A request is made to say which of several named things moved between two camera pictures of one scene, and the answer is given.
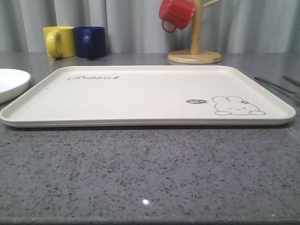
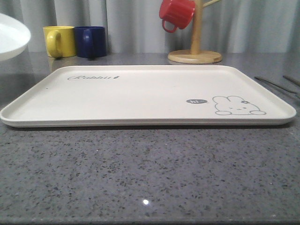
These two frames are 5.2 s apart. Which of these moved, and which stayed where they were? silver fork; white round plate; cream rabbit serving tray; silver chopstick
Moved: white round plate
Stayed: silver chopstick; cream rabbit serving tray; silver fork
